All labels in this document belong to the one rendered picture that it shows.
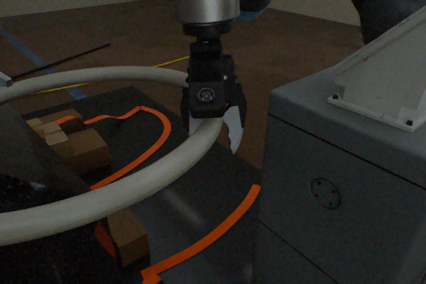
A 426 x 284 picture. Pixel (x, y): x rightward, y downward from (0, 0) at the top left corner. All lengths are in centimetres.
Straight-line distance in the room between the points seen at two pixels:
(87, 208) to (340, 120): 53
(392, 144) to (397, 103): 8
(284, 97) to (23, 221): 60
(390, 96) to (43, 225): 61
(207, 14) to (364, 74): 39
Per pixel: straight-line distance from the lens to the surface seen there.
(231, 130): 53
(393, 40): 71
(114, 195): 36
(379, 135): 70
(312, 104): 77
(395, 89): 73
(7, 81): 76
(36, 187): 83
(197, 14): 46
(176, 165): 38
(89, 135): 210
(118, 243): 143
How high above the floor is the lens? 118
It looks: 33 degrees down
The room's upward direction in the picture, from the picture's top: straight up
